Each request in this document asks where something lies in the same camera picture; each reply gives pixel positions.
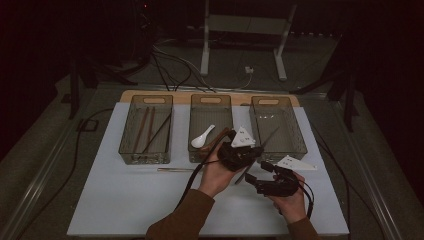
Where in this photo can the metal floor rail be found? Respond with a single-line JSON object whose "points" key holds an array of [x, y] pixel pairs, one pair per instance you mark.
{"points": [[378, 200], [40, 183]]}

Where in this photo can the black floor stand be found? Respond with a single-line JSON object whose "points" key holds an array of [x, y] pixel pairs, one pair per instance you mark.
{"points": [[349, 100], [74, 90]]}

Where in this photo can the white metal stand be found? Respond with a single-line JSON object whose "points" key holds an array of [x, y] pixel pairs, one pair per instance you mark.
{"points": [[246, 25]]}

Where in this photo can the smoky clear plastic bin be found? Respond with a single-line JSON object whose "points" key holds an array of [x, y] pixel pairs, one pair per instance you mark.
{"points": [[211, 113], [286, 133], [146, 100]]}

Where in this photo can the person's left hand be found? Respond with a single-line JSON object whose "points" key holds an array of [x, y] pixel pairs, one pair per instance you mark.
{"points": [[216, 176]]}

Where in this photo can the metal fork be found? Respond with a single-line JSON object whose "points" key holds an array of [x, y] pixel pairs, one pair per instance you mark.
{"points": [[173, 169]]}

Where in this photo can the black rectangular floor frame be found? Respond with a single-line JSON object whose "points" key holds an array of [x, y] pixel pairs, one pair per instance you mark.
{"points": [[79, 125]]}

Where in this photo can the person's right hand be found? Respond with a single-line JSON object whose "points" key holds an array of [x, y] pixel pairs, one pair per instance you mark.
{"points": [[293, 206]]}

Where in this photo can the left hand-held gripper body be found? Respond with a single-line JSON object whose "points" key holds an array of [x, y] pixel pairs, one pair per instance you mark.
{"points": [[235, 158]]}

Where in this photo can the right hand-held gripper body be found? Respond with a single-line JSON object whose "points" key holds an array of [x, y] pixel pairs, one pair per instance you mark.
{"points": [[280, 186]]}

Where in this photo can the white ceramic spoon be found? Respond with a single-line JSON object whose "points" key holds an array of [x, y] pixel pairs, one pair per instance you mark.
{"points": [[198, 142]]}

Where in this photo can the white plug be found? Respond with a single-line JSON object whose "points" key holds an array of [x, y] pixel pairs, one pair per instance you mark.
{"points": [[249, 69]]}

